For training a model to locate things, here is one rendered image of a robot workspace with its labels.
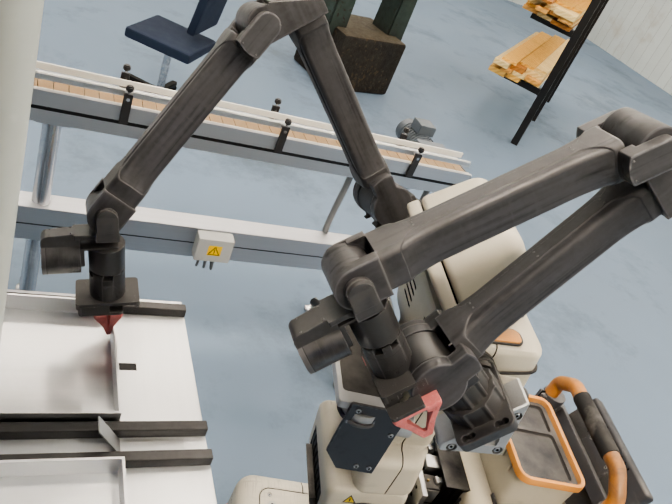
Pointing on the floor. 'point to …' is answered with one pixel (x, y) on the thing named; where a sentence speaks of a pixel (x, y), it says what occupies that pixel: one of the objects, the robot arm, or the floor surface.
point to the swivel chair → (177, 38)
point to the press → (368, 41)
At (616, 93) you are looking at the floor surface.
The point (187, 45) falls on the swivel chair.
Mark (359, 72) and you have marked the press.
